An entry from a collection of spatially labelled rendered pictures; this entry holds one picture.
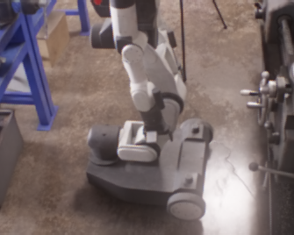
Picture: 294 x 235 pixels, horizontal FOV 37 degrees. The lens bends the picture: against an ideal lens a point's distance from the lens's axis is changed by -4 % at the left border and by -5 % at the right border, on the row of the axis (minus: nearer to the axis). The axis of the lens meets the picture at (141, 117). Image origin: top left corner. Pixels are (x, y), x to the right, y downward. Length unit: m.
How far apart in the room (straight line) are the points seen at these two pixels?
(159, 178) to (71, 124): 0.84
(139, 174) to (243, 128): 0.80
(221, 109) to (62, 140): 1.04
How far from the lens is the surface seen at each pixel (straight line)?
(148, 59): 1.90
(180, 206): 2.31
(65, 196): 2.57
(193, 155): 2.42
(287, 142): 1.73
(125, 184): 2.35
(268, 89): 1.78
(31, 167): 2.77
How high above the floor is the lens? 2.02
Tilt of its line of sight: 44 degrees down
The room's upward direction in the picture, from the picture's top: 6 degrees counter-clockwise
